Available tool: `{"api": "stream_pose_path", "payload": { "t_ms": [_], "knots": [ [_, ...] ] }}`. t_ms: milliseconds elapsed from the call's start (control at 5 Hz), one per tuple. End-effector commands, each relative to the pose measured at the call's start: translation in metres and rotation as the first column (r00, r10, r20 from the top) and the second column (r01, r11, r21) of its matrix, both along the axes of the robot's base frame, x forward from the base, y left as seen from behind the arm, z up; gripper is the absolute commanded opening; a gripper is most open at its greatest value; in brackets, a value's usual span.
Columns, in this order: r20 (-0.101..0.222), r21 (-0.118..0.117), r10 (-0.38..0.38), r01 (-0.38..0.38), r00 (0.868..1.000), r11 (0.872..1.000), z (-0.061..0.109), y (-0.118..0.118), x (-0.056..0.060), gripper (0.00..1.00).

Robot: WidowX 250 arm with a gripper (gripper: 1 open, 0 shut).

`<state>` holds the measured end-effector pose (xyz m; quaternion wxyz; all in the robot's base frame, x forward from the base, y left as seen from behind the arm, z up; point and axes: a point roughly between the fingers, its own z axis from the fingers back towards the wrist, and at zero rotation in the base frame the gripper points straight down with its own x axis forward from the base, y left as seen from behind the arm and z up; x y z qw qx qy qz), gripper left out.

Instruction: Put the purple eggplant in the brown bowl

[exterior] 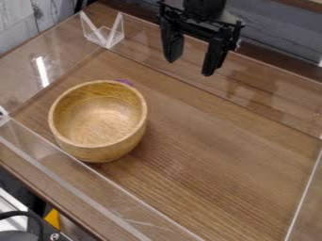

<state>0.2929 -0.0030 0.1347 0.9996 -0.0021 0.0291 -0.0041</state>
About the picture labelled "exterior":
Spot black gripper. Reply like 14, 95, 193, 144
159, 0, 246, 76

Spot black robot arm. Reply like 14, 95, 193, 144
157, 0, 246, 76

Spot purple eggplant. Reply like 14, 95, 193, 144
117, 79, 133, 87

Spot brown wooden bowl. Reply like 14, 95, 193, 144
48, 80, 148, 163

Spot clear acrylic tray walls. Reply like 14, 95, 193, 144
0, 11, 322, 241

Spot black device with yellow label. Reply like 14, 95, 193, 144
26, 211, 72, 241

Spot clear acrylic corner bracket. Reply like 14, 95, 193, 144
79, 12, 124, 49

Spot black cable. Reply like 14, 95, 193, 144
0, 210, 45, 241

